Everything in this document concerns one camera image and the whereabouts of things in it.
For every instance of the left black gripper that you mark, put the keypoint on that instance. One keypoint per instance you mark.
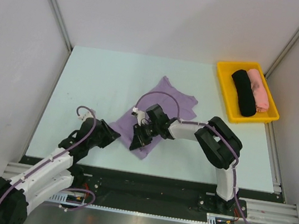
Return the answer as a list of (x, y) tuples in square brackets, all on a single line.
[(109, 135)]

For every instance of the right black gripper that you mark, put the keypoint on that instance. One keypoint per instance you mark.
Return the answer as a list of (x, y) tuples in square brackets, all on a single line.
[(139, 140)]

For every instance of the purple t shirt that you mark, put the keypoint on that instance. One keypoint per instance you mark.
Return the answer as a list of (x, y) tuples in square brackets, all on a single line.
[(172, 101)]

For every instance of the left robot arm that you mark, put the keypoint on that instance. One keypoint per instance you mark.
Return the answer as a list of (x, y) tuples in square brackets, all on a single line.
[(21, 194)]

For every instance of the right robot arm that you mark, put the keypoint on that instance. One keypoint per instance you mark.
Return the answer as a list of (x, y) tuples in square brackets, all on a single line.
[(219, 144)]

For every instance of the yellow plastic tray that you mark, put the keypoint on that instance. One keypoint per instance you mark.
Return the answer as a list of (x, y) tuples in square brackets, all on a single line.
[(229, 93)]

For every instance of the rolled black t shirt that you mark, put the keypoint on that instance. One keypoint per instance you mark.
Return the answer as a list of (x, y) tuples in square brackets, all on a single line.
[(245, 97)]

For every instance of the rolled pink t shirt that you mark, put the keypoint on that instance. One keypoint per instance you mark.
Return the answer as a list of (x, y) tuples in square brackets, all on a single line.
[(259, 92)]

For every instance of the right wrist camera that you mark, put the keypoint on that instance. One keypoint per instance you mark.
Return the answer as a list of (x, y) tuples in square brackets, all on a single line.
[(140, 116)]

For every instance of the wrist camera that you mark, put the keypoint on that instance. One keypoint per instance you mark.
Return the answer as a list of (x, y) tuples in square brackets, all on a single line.
[(140, 116), (84, 112)]

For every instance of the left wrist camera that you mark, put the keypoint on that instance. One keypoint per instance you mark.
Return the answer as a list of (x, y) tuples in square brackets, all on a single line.
[(84, 112)]

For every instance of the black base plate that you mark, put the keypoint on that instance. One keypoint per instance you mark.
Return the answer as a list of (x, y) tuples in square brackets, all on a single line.
[(151, 195)]

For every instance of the aluminium frame rail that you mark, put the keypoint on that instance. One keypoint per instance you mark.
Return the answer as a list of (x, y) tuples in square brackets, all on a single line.
[(270, 212)]

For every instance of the left aluminium corner post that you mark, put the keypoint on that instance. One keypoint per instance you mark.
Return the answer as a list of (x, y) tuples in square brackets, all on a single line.
[(58, 17)]

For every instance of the aluminium corner post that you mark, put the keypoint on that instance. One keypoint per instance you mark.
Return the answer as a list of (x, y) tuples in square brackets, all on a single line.
[(283, 53), (58, 17)]

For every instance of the right aluminium corner post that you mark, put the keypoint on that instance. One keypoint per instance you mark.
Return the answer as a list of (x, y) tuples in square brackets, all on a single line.
[(283, 53)]

